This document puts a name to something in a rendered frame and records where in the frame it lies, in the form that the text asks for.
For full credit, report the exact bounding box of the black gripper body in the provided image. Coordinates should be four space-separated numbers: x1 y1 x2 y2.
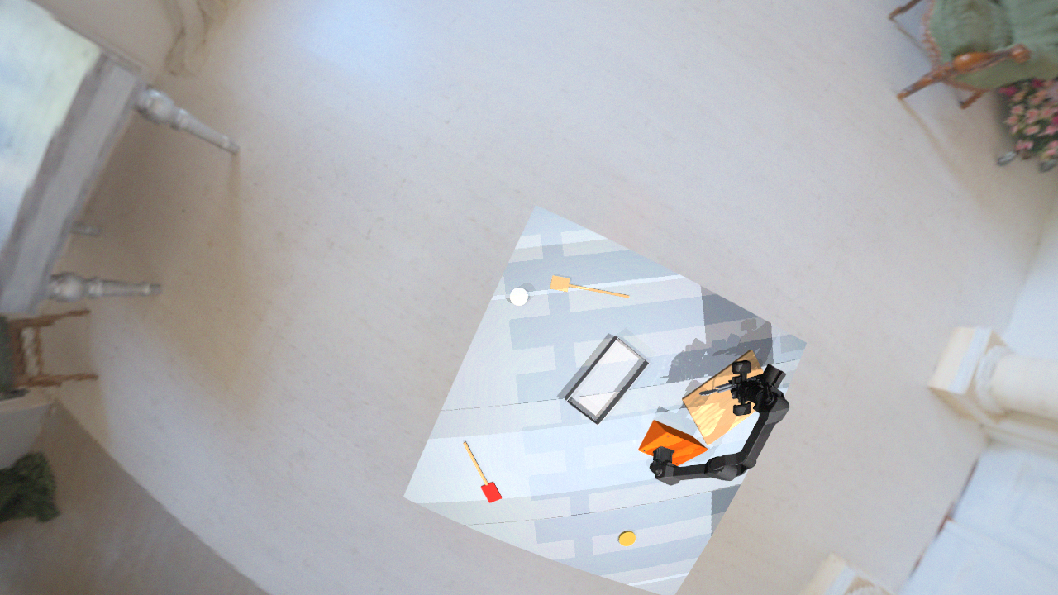
732 360 760 417

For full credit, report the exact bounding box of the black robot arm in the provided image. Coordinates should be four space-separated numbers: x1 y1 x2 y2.
650 364 789 486

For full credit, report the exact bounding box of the red spatula with wooden handle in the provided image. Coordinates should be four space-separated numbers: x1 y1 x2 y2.
463 441 501 503

